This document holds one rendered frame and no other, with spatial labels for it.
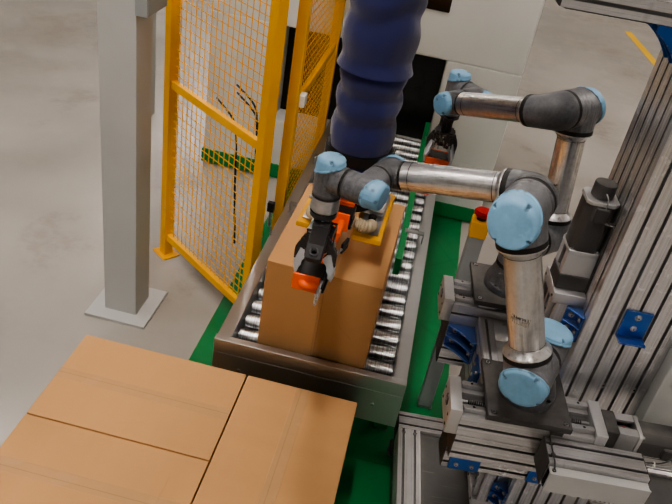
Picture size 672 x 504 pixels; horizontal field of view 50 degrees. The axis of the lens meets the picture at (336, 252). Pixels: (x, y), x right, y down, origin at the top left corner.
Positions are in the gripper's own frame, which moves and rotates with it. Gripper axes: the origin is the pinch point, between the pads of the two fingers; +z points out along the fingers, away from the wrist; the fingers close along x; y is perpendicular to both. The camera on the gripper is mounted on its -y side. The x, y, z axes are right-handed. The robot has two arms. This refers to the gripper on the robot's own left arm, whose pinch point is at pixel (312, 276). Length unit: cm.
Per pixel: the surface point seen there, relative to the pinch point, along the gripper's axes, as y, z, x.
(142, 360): 15, 65, 58
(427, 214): 159, 63, -23
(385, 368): 46, 66, -24
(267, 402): 13, 66, 11
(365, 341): 38, 49, -15
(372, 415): 32, 78, -24
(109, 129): 94, 23, 111
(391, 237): 71, 26, -14
